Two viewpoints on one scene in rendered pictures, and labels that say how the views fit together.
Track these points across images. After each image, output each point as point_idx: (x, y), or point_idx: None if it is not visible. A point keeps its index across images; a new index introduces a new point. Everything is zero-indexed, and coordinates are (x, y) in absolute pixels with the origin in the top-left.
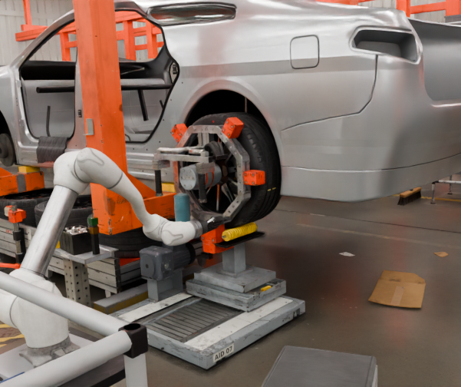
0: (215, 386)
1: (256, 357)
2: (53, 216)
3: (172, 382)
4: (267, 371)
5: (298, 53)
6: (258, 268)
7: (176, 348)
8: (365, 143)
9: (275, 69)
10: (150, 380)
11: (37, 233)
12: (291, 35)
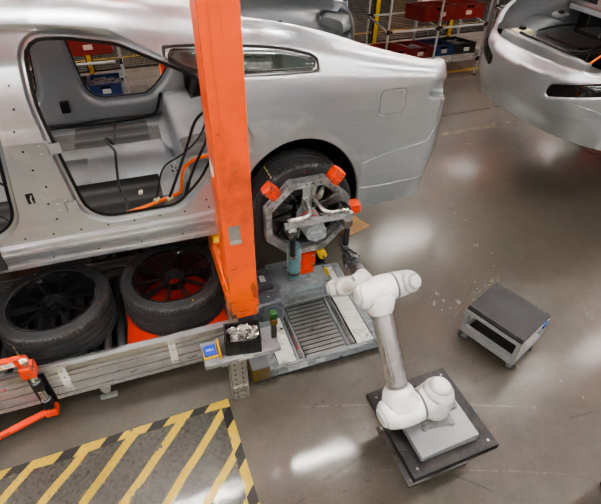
0: (403, 350)
1: None
2: (397, 338)
3: None
4: (399, 320)
5: (386, 102)
6: None
7: (355, 349)
8: (424, 158)
9: (364, 116)
10: (376, 378)
11: (396, 357)
12: (383, 88)
